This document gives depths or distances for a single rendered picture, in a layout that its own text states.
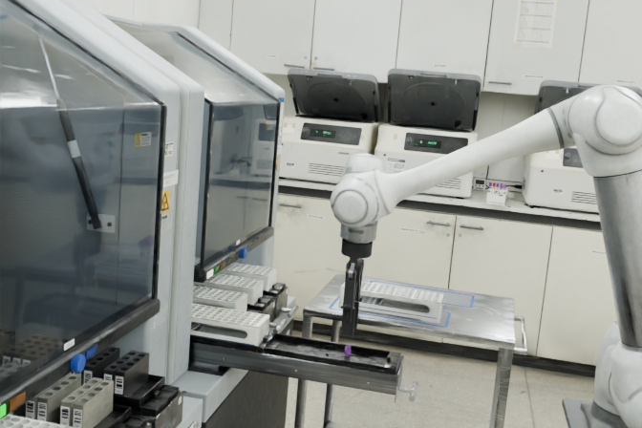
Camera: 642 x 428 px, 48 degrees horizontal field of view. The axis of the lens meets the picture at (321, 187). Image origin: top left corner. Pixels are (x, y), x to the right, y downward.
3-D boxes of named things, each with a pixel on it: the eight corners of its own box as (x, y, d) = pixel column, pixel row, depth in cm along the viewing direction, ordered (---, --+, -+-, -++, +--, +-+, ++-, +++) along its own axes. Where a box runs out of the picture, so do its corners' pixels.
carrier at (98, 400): (103, 408, 138) (104, 378, 137) (113, 410, 138) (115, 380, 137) (71, 436, 127) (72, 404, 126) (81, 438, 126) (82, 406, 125)
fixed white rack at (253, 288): (158, 294, 216) (159, 274, 215) (171, 286, 225) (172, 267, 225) (252, 309, 210) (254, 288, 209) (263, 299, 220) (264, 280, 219)
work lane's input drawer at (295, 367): (128, 358, 184) (130, 325, 183) (152, 340, 197) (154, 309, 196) (414, 407, 169) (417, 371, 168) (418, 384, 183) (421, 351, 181)
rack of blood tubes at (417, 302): (337, 308, 213) (339, 287, 212) (345, 298, 222) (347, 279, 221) (438, 323, 206) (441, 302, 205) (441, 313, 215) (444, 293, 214)
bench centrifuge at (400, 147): (370, 189, 405) (381, 66, 395) (383, 178, 465) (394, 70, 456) (470, 201, 394) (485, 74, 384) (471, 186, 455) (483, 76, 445)
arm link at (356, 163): (340, 210, 182) (333, 219, 170) (346, 149, 180) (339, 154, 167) (383, 215, 181) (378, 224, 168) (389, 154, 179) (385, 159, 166)
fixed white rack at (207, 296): (134, 310, 201) (135, 288, 200) (150, 299, 211) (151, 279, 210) (235, 325, 195) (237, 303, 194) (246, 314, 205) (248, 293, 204)
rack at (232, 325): (145, 332, 184) (147, 310, 183) (162, 321, 194) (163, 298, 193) (257, 351, 178) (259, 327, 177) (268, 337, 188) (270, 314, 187)
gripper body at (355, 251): (345, 234, 182) (342, 269, 183) (339, 241, 174) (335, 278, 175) (374, 238, 181) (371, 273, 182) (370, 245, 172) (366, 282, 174)
